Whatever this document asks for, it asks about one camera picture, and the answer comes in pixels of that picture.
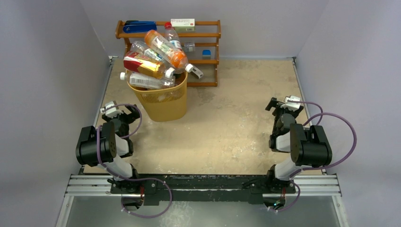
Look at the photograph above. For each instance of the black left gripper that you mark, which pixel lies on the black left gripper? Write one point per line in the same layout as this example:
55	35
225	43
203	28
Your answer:
131	117

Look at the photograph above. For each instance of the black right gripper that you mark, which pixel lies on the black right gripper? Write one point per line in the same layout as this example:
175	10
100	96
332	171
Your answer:
280	108

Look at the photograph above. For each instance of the yellow plastic bin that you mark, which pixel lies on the yellow plastic bin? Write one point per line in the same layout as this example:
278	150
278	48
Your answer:
164	105

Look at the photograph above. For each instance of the red gold label bottle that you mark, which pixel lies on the red gold label bottle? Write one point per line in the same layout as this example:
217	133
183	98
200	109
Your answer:
137	62

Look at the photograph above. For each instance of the blue green label white-cap bottle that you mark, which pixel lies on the blue green label white-cap bottle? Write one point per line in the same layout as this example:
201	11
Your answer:
142	48

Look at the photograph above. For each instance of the orange label bottle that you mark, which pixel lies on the orange label bottle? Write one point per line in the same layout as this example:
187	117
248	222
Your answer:
176	57

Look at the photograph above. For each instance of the red landscape label bottle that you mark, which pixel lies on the red landscape label bottle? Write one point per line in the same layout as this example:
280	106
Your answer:
172	36

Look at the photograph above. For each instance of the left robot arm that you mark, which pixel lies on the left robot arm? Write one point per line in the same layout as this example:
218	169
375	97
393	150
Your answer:
105	146

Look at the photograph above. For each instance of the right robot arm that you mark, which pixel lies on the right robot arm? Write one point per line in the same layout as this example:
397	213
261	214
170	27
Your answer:
307	147

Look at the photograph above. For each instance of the white stapler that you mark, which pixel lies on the white stapler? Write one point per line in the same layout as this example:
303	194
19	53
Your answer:
197	72

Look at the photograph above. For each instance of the blue stapler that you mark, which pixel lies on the blue stapler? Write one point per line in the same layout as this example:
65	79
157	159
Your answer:
135	26

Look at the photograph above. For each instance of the blue eraser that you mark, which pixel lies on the blue eraser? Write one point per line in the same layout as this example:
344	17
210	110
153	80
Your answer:
206	53

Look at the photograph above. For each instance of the wooden shelf rack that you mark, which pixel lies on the wooden shelf rack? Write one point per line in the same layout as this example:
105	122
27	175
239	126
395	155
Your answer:
206	36

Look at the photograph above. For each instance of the white red box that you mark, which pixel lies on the white red box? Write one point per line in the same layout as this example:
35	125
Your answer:
183	24

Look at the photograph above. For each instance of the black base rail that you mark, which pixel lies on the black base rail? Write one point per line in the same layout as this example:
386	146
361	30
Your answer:
253	189

